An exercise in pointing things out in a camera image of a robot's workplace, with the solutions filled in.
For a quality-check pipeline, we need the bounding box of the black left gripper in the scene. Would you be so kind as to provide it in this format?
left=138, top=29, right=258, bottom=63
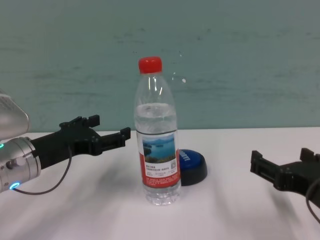
left=30, top=114, right=132, bottom=171

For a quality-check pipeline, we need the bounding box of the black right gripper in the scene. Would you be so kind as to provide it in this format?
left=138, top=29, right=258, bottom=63
left=249, top=147, right=320, bottom=205

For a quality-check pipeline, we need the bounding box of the clear red-capped water bottle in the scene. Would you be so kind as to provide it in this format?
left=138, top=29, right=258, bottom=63
left=133, top=56, right=181, bottom=206

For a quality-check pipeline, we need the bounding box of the blue button with black base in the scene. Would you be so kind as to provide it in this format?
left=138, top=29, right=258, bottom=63
left=178, top=148, right=209, bottom=187

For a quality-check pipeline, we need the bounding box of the dark right gripper cable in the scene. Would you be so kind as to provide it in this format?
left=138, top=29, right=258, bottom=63
left=304, top=178, right=320, bottom=226

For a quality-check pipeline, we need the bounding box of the dark gripper cable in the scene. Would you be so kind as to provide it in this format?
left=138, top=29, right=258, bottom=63
left=11, top=146, right=74, bottom=196
left=304, top=178, right=320, bottom=226

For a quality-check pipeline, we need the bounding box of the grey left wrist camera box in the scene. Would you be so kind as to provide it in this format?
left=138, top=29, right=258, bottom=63
left=0, top=88, right=31, bottom=140

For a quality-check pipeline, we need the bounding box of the dark left gripper cable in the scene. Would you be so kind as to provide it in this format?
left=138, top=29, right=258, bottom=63
left=11, top=146, right=74, bottom=196

